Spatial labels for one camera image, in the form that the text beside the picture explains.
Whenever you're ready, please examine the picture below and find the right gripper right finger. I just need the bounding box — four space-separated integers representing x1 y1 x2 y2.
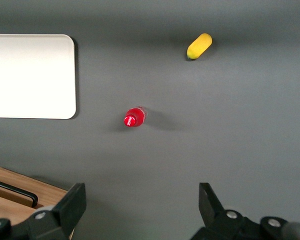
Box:
189 182 263 240

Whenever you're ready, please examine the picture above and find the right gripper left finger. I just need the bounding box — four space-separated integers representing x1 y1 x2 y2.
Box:
12 182 87 240

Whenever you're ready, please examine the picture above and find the red coke bottle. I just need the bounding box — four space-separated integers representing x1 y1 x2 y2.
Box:
123 106 149 128

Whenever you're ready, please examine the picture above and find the beige rectangular tray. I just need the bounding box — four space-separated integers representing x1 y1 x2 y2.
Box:
0 34 77 120

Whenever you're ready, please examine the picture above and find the wooden drawer with notch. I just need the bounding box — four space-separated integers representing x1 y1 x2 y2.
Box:
0 165 69 227

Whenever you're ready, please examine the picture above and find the wooden drawer cabinet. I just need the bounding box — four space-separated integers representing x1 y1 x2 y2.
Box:
0 165 76 240

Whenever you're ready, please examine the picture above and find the yellow toy lemon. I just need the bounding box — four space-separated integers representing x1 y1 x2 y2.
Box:
186 32 213 61

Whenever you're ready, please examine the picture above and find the long black drawer handle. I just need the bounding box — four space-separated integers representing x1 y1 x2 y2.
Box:
0 177 39 208

